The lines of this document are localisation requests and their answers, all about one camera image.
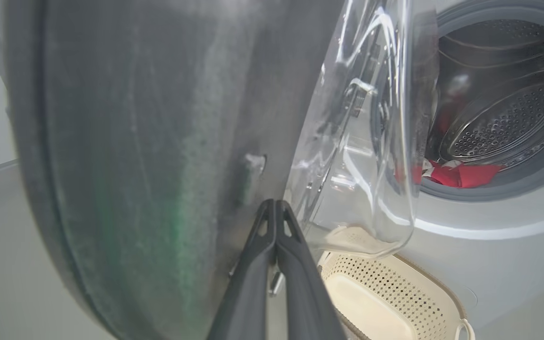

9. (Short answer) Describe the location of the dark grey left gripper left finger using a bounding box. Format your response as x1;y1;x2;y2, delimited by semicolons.
207;198;278;340

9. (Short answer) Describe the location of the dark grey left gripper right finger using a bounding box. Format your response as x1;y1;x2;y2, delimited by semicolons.
276;199;347;340

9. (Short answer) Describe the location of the white and red garment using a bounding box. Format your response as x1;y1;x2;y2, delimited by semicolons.
421;158;464;172

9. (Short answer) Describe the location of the washing machine door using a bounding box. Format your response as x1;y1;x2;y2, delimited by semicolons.
3;0;439;340

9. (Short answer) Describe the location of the plain red garment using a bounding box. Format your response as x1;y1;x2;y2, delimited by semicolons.
395;161;505;189

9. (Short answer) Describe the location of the cream perforated laundry basket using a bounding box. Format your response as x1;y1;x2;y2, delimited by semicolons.
317;227;476;340

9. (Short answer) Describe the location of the white front-load washing machine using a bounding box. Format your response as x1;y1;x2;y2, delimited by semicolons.
385;0;544;331

